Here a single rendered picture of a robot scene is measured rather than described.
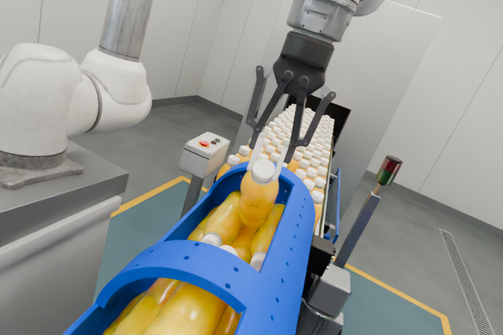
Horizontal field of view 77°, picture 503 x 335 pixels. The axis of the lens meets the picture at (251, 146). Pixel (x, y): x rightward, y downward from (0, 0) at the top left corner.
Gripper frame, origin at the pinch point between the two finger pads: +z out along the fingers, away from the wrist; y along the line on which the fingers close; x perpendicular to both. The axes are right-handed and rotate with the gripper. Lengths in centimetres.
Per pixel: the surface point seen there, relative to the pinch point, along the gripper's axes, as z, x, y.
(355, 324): 134, 135, 77
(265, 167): 1.8, -0.6, 0.1
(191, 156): 27, 45, -30
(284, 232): 11.8, -0.8, 7.4
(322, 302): 56, 42, 29
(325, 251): 34, 35, 22
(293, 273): 14.7, -6.3, 11.0
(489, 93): -42, 434, 194
